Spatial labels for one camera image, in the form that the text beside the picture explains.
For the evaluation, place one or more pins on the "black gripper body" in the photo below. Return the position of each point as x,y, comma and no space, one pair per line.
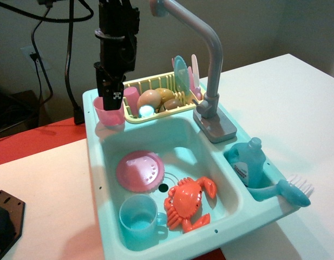
117,56

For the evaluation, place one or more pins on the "blue toy dish brush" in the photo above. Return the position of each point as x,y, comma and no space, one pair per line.
295,190

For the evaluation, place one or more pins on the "brown toy kiwi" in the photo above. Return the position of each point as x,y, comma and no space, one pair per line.
170,104

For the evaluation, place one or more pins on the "orange toy crab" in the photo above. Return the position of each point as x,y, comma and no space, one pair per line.
185,199

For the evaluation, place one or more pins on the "blue toy soap bottle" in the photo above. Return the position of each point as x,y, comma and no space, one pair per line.
247,160

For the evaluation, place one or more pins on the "yellow toy potato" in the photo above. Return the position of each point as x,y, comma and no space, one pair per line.
166,94

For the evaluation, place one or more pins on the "dark box in background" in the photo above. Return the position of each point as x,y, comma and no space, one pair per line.
20,112

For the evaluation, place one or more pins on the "teal toy sink unit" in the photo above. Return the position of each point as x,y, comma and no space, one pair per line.
185,152

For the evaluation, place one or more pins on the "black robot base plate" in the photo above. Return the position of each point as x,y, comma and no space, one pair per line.
11,221

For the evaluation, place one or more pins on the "grey toy faucet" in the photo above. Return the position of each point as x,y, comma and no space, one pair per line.
216,126

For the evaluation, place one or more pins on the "pink utensil in rack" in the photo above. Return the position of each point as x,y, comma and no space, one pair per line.
197,93

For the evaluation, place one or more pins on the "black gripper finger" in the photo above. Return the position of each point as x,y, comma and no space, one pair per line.
110,89

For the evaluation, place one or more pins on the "pink tumbler in rack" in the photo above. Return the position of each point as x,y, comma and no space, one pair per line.
132,95

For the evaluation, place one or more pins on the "pink toy plate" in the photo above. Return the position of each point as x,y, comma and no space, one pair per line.
140,171

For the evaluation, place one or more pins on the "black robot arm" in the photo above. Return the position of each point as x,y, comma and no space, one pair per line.
118,27

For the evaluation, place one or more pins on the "yellow dish rack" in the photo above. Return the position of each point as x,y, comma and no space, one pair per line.
165,80

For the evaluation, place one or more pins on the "white wall outlet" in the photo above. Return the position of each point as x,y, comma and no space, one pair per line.
32,59

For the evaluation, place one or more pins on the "pink plate in rack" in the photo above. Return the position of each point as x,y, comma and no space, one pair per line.
193,73

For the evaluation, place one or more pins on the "pink toy cup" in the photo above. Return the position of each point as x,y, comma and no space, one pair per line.
108,117

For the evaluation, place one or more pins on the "blue toy cup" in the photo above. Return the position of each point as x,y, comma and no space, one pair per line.
139,215

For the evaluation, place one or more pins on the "beige toy egg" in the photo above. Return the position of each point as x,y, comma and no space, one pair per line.
150,97

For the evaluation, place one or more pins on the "teal plate in rack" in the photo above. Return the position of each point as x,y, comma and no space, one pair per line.
181,75

